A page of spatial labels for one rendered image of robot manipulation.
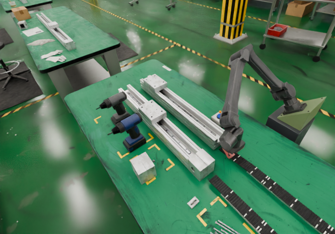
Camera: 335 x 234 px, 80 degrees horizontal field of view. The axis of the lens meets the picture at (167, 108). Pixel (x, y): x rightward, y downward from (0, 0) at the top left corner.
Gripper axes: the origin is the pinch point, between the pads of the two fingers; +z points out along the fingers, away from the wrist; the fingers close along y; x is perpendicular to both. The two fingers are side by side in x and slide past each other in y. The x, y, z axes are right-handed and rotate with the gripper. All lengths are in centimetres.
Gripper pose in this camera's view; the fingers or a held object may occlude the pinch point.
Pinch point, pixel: (231, 154)
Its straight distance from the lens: 115.9
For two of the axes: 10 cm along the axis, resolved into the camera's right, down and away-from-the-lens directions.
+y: -8.0, 4.5, -4.1
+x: 6.0, 5.0, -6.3
